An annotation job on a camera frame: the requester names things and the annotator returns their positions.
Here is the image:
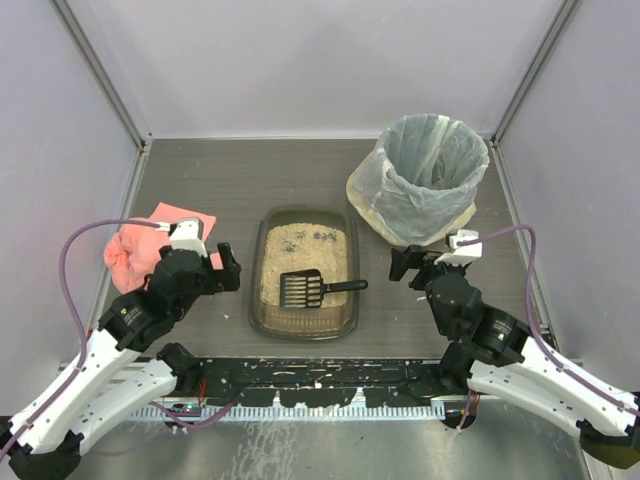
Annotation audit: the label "translucent white bin liner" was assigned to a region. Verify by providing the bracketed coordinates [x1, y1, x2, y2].
[346, 113, 490, 246]

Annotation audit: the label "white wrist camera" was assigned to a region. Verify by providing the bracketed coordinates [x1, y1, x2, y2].
[169, 217, 207, 257]
[434, 229, 483, 266]

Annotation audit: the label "aluminium corner post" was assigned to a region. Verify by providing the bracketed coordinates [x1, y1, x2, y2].
[50, 0, 149, 150]
[490, 0, 582, 147]

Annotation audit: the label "beige cat litter pellets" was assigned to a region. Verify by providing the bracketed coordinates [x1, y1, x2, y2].
[260, 223, 349, 306]

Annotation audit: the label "grey plastic litter box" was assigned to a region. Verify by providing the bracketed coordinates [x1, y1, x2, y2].
[249, 205, 360, 340]

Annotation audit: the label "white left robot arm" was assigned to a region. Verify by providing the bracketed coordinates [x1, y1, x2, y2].
[1, 243, 241, 479]

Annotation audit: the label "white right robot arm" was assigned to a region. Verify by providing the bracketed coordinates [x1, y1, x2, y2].
[389, 235, 639, 469]

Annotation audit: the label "pink cloth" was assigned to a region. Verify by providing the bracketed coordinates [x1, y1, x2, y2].
[104, 202, 217, 294]

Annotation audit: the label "black slotted litter scoop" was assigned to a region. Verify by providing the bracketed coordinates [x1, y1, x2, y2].
[279, 269, 368, 308]

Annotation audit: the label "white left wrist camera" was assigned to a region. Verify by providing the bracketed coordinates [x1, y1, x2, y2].
[169, 217, 207, 257]

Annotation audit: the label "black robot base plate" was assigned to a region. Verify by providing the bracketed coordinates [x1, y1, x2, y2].
[170, 357, 467, 408]

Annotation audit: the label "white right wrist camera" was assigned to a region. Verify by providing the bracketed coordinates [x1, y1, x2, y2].
[434, 229, 483, 266]

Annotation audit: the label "right aluminium corner post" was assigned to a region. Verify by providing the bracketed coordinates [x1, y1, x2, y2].
[490, 0, 582, 147]

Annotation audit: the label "left aluminium corner post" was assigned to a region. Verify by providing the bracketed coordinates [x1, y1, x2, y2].
[50, 0, 149, 150]

